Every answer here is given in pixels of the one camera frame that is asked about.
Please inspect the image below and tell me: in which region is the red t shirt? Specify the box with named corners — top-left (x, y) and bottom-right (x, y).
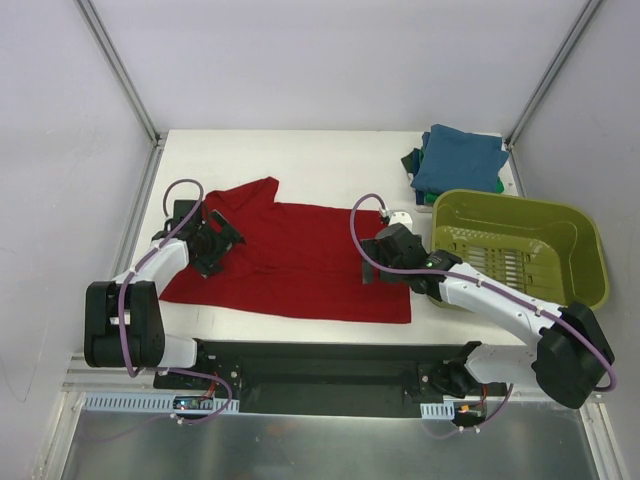
top-left (160, 177), bottom-right (411, 324)

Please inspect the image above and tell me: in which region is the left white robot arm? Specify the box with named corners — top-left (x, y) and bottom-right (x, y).
top-left (84, 200), bottom-right (245, 389)

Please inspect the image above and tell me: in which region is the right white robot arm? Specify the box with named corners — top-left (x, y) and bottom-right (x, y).
top-left (354, 223), bottom-right (617, 409)

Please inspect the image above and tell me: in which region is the folded dark green t shirt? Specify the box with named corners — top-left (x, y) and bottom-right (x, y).
top-left (401, 148), bottom-right (423, 176)

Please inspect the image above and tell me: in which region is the folded blue t shirt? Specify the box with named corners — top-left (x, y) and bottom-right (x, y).
top-left (411, 124), bottom-right (509, 195)

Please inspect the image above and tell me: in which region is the olive green plastic basket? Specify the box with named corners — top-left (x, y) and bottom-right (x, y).
top-left (431, 190), bottom-right (609, 310)

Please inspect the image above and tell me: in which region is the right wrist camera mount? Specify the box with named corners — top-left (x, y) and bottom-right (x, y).
top-left (379, 209), bottom-right (413, 231)

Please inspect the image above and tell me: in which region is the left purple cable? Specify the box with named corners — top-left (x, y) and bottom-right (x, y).
top-left (117, 178), bottom-right (206, 379)

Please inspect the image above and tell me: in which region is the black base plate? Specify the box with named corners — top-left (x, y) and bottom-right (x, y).
top-left (152, 339), bottom-right (506, 416)

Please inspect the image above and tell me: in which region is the right white cable duct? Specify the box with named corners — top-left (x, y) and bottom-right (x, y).
top-left (419, 400), bottom-right (456, 421)

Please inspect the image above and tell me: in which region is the white cable duct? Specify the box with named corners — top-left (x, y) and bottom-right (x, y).
top-left (419, 400), bottom-right (456, 421)
top-left (84, 392), bottom-right (240, 417)

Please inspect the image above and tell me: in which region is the left white cable duct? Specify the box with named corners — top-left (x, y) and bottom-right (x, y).
top-left (84, 392), bottom-right (240, 417)

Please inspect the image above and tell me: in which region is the left aluminium frame post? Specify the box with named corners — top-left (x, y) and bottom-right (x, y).
top-left (74, 0), bottom-right (163, 147)

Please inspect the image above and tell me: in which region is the aluminium frame post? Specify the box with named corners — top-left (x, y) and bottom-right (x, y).
top-left (505, 0), bottom-right (604, 152)
top-left (74, 0), bottom-right (163, 147)

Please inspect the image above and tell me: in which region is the right aluminium frame post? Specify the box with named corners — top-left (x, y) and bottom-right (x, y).
top-left (505, 0), bottom-right (604, 152)

